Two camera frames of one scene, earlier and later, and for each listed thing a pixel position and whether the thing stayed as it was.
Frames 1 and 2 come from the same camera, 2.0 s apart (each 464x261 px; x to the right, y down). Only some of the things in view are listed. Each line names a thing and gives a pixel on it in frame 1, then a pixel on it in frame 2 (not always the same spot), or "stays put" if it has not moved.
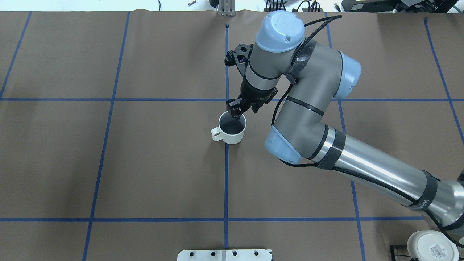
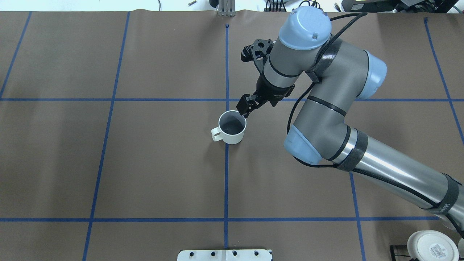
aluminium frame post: x=226 y=8 stays put
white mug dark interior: x=232 y=125 stays put
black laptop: x=431 y=6 stays put
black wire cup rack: x=393 y=255 stays put
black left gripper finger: x=233 y=103 → x=245 y=101
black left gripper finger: x=236 y=111 → x=257 y=104
